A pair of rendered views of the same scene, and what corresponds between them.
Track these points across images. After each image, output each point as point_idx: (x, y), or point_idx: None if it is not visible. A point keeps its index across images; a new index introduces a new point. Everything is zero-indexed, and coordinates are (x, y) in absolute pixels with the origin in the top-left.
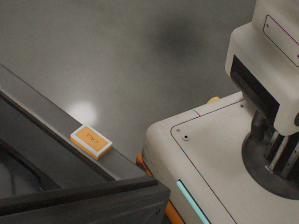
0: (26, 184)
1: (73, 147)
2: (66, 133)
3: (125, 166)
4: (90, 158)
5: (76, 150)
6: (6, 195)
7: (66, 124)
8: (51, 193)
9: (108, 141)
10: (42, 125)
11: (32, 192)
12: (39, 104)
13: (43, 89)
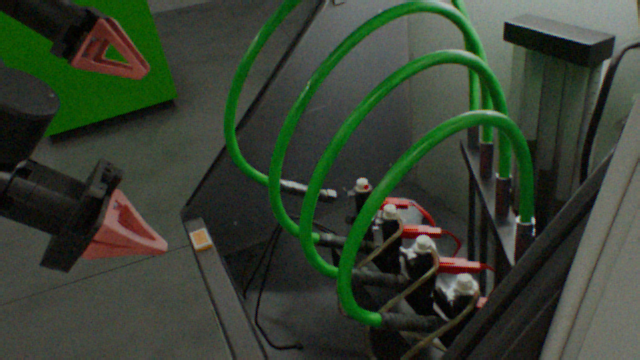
0: (254, 301)
1: (214, 243)
2: (211, 251)
3: (192, 227)
4: (209, 235)
5: (213, 241)
6: (271, 296)
7: (207, 257)
8: (253, 110)
9: (191, 234)
10: (223, 260)
11: (252, 295)
12: (214, 275)
13: None
